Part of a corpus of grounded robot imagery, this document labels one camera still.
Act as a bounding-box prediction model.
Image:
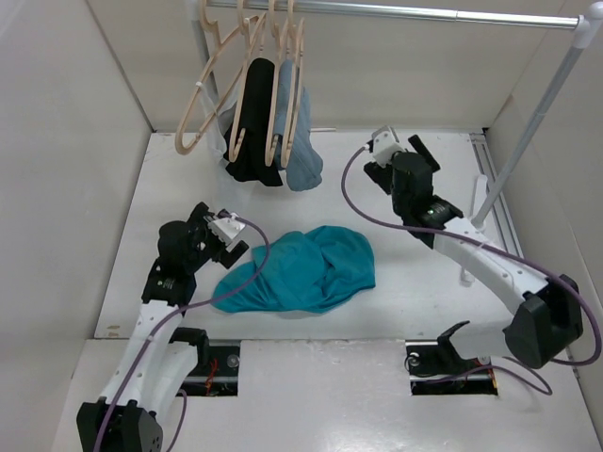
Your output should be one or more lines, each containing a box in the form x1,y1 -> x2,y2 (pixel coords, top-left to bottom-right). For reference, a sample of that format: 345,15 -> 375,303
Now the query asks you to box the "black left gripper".
185,203 -> 246,272

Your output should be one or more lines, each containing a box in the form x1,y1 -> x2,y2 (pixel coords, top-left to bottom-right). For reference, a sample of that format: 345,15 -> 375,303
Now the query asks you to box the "teal t shirt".
213,225 -> 376,315

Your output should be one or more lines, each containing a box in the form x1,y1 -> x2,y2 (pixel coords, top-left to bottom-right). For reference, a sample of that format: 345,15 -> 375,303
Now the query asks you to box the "beige wooden hanger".
174,1 -> 267,155
281,1 -> 304,168

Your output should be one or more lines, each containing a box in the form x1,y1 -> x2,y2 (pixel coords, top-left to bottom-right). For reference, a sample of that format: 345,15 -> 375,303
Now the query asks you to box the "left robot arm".
76,202 -> 248,451

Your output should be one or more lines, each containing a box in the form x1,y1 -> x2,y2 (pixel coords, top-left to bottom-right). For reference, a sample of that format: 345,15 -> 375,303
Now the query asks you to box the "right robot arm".
364,127 -> 583,371

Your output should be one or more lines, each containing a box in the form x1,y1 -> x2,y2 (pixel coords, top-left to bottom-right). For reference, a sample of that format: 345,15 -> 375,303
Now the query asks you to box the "light blue hanging shirt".
273,60 -> 323,192

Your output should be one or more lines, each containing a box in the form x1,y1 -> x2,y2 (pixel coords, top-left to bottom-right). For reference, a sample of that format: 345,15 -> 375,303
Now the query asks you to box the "black hanging shirt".
226,57 -> 283,187

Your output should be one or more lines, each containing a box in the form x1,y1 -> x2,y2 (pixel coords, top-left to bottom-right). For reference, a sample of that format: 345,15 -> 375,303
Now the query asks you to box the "beige hanger with blue shirt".
264,0 -> 289,168

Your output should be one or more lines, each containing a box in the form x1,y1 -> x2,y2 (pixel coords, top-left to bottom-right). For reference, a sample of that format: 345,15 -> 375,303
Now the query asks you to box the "beige hanger with black shirt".
228,0 -> 257,163

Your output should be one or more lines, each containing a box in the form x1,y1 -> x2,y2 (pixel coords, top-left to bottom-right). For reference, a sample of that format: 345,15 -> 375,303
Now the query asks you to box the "empty beige wooden hanger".
174,1 -> 267,155

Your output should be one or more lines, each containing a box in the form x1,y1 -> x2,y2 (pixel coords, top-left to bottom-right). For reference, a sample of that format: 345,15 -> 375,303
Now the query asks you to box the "white sheer hanging garment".
195,82 -> 251,222

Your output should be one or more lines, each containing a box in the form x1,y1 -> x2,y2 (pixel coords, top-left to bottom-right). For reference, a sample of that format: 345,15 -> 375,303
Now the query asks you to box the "metal clothes rack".
186,0 -> 603,287

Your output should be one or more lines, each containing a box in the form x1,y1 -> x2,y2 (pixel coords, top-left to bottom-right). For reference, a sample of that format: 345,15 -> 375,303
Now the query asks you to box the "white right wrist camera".
369,126 -> 406,168

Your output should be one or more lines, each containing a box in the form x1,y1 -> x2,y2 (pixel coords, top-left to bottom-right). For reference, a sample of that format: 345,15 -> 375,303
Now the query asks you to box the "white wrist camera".
369,126 -> 406,168
208,212 -> 246,247

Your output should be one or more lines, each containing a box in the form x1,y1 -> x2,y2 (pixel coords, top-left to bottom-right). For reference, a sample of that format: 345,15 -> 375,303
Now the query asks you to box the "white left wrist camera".
208,212 -> 246,247

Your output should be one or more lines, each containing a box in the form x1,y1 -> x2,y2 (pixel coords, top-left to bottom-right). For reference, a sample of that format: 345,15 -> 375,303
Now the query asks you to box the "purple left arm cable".
91,214 -> 272,452

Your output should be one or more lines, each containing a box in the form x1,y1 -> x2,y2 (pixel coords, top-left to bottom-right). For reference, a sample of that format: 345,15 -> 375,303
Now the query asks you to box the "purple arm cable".
341,145 -> 595,396
91,214 -> 272,452

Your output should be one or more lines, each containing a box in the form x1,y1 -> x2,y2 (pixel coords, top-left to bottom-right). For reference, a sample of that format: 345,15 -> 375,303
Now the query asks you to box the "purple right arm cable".
341,145 -> 595,396

